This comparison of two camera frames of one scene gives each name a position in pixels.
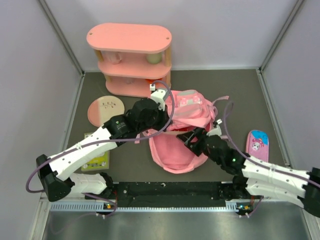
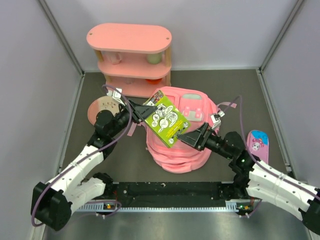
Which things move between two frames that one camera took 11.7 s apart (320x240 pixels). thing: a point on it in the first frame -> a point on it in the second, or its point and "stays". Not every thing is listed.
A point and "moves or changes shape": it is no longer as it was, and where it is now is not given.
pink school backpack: x=189 y=110 moves or changes shape
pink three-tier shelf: x=132 y=57 stays
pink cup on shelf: x=115 y=57 stays
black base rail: x=168 y=192 stays
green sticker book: x=100 y=162 -> x=166 y=122
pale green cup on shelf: x=154 y=58 stays
